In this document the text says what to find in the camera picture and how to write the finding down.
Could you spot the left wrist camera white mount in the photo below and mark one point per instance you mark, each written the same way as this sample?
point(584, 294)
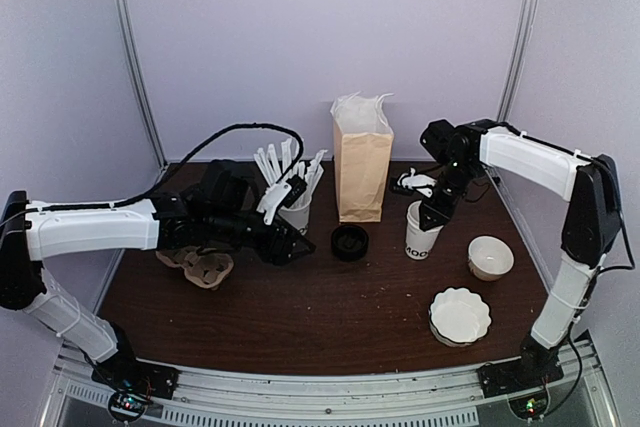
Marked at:
point(282, 194)

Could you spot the white plastic bag liner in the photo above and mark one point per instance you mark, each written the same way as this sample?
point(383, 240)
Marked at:
point(355, 114)

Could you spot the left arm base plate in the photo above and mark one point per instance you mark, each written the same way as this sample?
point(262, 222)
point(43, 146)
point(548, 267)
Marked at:
point(144, 379)

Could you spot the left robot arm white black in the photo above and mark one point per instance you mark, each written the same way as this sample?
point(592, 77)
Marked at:
point(33, 231)

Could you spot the white paper coffee cup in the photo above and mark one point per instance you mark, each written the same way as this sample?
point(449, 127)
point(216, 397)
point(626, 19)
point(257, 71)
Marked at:
point(418, 243)

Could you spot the white cup holding straws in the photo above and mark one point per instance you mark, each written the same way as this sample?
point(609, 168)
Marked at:
point(298, 215)

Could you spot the brown paper bag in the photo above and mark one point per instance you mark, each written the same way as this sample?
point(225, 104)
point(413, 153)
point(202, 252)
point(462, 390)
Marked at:
point(361, 164)

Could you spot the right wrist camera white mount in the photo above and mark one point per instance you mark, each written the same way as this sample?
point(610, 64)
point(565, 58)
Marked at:
point(413, 182)

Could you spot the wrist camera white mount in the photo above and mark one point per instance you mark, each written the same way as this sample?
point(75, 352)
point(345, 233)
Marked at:
point(282, 194)
point(413, 182)

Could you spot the left aluminium corner post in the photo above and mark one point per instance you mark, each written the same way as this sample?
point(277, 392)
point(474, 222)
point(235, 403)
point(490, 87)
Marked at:
point(137, 80)

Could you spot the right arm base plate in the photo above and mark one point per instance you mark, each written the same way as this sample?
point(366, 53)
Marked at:
point(509, 376)

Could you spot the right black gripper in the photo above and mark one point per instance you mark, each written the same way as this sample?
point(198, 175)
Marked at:
point(439, 215)

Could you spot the white round bowl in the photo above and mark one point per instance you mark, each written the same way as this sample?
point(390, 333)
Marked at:
point(489, 258)

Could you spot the aluminium front rail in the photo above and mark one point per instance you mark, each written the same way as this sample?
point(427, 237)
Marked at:
point(443, 397)

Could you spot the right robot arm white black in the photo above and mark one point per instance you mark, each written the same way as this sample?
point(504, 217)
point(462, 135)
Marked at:
point(593, 221)

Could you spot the cardboard cup carrier tray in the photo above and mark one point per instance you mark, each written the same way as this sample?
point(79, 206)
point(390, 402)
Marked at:
point(204, 267)

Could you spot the white scalloped dish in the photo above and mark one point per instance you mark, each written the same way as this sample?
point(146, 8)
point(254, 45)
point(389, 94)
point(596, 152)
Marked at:
point(459, 317)

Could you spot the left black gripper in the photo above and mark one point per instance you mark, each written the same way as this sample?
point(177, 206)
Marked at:
point(280, 255)

